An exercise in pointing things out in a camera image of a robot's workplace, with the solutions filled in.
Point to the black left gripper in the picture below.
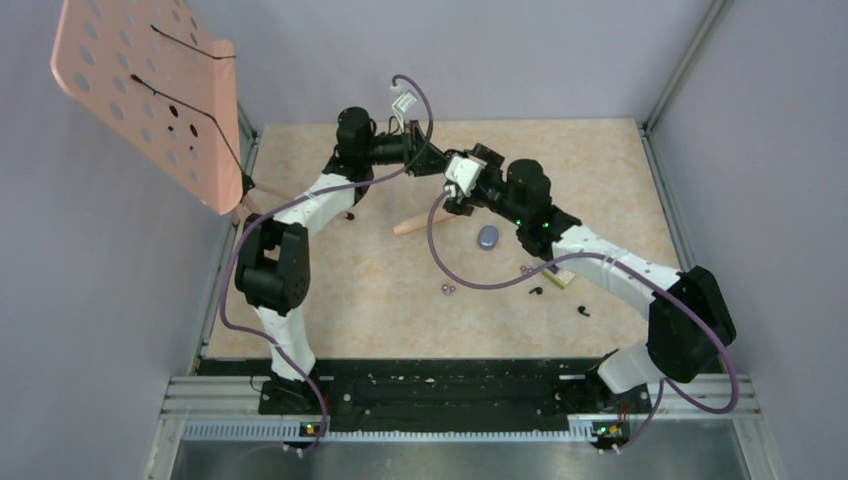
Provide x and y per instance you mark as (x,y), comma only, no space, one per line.
(426,159)

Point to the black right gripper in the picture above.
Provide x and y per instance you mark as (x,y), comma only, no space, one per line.
(468,205)

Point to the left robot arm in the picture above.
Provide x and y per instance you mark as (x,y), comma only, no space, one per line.
(273,266)

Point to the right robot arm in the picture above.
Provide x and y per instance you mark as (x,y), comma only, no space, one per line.
(689,324)

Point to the grey-blue oval case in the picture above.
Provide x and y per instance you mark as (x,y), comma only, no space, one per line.
(488,237)

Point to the purple and green toy blocks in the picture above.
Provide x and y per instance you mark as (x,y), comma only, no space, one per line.
(561,278)

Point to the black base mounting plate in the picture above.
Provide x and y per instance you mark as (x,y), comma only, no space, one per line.
(439,395)

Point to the pink perforated board stand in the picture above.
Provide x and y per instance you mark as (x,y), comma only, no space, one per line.
(153,74)

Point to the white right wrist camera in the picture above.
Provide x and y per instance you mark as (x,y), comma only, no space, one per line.
(461,175)

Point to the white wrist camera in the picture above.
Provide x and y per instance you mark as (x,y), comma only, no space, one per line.
(461,175)
(403,102)

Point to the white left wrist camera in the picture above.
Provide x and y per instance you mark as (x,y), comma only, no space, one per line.
(403,102)

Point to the aluminium frame rail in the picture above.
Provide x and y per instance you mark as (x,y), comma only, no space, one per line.
(226,408)

